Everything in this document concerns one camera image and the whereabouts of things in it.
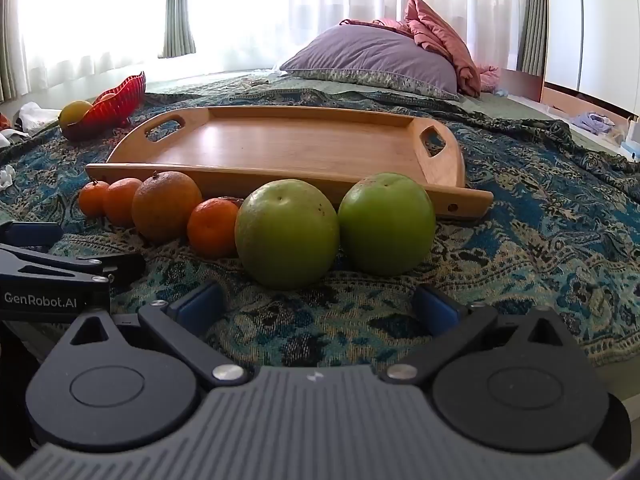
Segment purple pillow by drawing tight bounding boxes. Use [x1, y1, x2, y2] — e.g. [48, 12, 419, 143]
[279, 24, 463, 102]

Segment red wavy bowl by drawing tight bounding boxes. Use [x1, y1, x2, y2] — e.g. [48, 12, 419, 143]
[62, 71, 147, 142]

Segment pale purple clothes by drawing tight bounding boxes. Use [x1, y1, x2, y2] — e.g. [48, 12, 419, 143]
[570, 111, 617, 136]

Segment pink duvet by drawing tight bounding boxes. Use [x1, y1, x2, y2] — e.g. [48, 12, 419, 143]
[345, 0, 501, 99]

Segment grey-green curtain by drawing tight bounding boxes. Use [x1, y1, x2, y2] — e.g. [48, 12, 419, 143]
[159, 0, 197, 59]
[0, 0, 32, 104]
[515, 0, 552, 77]

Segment small mandarin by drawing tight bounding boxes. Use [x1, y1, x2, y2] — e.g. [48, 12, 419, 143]
[78, 180, 110, 218]

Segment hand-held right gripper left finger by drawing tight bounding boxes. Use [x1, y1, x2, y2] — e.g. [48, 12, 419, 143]
[55, 279, 249, 389]

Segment white wardrobe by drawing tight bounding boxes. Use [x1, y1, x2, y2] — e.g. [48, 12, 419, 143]
[542, 0, 640, 117]

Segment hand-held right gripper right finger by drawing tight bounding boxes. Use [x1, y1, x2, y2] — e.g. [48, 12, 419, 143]
[379, 284, 587, 387]

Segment blue patterned blanket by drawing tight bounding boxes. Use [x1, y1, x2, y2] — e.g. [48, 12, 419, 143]
[0, 87, 640, 376]

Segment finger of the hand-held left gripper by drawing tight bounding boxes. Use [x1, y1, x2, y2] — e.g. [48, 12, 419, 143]
[0, 244, 147, 288]
[0, 221, 65, 253]

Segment white plastic bag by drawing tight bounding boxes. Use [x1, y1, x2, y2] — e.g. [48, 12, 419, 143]
[15, 101, 64, 137]

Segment large orange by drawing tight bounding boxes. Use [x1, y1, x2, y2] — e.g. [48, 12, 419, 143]
[131, 170, 204, 246]

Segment white sheer curtain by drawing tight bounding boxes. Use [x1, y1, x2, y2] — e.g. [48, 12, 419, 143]
[10, 0, 531, 88]

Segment wooden bed frame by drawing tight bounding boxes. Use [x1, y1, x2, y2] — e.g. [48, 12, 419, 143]
[492, 67, 640, 128]

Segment wooden serving tray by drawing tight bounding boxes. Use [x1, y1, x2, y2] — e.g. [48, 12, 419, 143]
[86, 106, 494, 221]

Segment green bed sheet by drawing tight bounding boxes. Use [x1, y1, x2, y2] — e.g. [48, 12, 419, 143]
[145, 67, 623, 153]

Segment clear plastic storage box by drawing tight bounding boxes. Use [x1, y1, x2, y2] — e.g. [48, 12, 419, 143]
[597, 114, 640, 162]

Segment large green citrus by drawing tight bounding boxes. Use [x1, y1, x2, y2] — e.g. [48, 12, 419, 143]
[234, 179, 341, 290]
[337, 172, 436, 274]

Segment medium mandarin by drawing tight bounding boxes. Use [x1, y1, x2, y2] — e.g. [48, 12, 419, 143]
[103, 178, 144, 228]

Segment yellow fruit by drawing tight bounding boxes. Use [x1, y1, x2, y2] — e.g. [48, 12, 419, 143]
[58, 100, 95, 131]

